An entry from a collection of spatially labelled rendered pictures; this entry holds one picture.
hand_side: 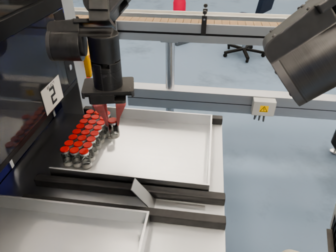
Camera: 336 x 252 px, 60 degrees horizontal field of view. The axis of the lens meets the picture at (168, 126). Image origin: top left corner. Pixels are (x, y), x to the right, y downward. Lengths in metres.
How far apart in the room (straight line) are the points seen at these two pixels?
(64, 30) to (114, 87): 0.13
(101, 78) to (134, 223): 0.28
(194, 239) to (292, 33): 0.40
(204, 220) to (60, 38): 0.42
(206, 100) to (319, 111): 0.62
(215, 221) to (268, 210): 1.26
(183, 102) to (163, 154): 1.01
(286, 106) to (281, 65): 1.49
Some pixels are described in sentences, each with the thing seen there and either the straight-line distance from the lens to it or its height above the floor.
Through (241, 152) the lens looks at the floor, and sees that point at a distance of 2.13.
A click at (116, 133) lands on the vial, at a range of 0.66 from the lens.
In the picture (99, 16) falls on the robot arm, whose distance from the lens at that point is 0.54.
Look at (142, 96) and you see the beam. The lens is 1.72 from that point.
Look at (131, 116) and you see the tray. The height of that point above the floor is 0.89.
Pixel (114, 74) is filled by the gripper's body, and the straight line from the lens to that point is 0.57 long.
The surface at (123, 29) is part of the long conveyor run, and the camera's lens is 1.56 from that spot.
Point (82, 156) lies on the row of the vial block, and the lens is 0.67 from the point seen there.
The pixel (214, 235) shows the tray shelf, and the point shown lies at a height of 0.88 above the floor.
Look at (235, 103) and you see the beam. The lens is 1.70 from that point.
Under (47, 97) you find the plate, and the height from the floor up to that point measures 1.03.
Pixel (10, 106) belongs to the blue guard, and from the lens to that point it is 0.60.
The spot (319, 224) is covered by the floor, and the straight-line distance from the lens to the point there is 1.86.
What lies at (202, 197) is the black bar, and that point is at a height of 0.90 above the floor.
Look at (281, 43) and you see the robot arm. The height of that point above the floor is 1.27.
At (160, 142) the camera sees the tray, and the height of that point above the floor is 0.88.
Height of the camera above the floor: 1.35
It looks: 35 degrees down
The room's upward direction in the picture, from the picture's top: straight up
